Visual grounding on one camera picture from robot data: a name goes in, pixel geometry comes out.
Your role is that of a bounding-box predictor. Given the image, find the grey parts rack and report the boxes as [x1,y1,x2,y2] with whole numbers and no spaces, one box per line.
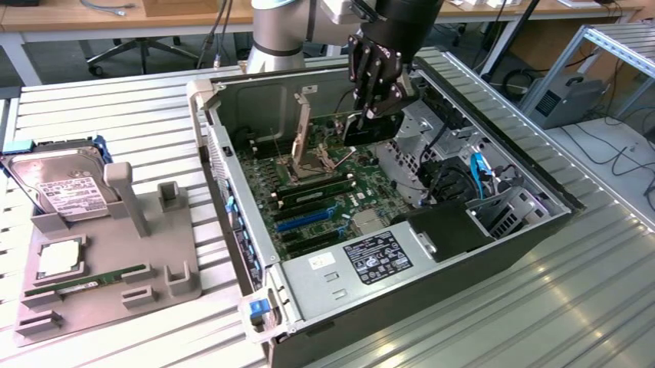
[12,162,204,348]

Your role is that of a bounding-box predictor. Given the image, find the blue disk carrier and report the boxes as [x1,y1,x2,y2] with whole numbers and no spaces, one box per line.
[0,133,113,178]

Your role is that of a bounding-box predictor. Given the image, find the silver socket cover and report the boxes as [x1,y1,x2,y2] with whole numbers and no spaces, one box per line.
[316,144,359,164]

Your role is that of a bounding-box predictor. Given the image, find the silver power supply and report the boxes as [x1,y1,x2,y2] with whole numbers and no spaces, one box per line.
[279,221,447,322]

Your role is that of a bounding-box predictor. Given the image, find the blue disk wire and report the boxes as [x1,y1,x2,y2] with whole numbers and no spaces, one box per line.
[468,152,496,202]

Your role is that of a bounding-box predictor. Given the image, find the black office chair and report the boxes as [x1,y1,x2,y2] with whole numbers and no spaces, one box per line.
[84,36,201,77]

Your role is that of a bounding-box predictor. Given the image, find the silver disk bay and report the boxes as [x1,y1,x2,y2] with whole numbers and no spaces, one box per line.
[468,183,572,242]

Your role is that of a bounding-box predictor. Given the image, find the grey computer tower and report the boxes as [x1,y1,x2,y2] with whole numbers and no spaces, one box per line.
[520,74,608,130]

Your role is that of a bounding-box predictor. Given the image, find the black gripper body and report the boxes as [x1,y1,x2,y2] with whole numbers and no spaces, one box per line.
[359,0,445,81]

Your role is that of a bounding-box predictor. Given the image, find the black cable bundle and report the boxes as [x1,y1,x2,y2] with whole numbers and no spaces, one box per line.
[416,156,485,210]

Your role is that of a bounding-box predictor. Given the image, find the black open PC case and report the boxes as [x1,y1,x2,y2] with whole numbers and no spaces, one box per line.
[187,56,587,368]

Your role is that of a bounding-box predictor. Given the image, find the black stand pole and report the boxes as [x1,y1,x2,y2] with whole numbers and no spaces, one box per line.
[480,0,543,84]

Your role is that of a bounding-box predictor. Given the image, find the silver drive cage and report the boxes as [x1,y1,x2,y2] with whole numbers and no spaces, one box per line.
[376,103,480,208]

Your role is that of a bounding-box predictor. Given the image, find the aluminium slat table frame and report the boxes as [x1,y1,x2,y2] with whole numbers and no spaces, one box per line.
[516,21,655,120]

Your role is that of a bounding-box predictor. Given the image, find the green RAM stick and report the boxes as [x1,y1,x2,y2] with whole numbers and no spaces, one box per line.
[24,264,147,297]
[279,182,355,207]

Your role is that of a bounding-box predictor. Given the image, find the wooden desk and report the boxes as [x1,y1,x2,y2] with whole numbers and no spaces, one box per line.
[0,0,257,87]
[433,0,646,74]

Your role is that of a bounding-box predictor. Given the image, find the black floor cable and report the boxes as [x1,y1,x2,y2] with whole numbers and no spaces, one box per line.
[560,124,655,177]

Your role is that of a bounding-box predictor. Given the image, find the silver CPU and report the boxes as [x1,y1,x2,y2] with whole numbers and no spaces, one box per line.
[35,240,87,281]

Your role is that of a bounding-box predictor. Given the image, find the CPU socket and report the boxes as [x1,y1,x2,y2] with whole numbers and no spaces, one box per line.
[279,151,340,188]

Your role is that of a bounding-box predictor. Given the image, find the black chair base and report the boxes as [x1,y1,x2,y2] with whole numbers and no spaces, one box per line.
[433,21,468,48]

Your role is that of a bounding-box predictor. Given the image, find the blue expansion slot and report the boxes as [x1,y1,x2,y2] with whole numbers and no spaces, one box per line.
[275,212,333,234]

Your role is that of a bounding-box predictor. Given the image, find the graphics card with black cooler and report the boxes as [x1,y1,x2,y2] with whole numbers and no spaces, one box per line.
[288,93,404,184]

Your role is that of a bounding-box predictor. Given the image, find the grey network cable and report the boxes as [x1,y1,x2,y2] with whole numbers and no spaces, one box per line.
[80,0,139,17]

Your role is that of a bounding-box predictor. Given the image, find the black expansion slot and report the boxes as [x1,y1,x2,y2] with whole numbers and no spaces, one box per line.
[272,201,329,224]
[284,235,345,258]
[283,228,340,251]

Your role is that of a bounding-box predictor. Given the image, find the brown wooden box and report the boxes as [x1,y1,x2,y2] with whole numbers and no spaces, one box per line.
[141,0,181,18]

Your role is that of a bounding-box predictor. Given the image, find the blue case latch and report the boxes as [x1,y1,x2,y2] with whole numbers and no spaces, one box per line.
[247,298,271,320]

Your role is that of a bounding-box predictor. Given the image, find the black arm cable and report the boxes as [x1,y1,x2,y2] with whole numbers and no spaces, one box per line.
[201,0,235,70]

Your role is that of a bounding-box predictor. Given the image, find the silver hard disk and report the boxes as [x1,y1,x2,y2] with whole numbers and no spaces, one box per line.
[0,147,112,224]

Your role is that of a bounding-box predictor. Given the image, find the silver chipset heatsink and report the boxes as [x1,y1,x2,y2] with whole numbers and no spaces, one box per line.
[352,212,393,235]

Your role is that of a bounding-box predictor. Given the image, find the green motherboard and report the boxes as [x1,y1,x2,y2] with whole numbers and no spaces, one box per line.
[233,128,415,262]

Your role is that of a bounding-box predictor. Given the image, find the coiled black cable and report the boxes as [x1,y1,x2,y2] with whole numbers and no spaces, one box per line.
[503,67,534,96]

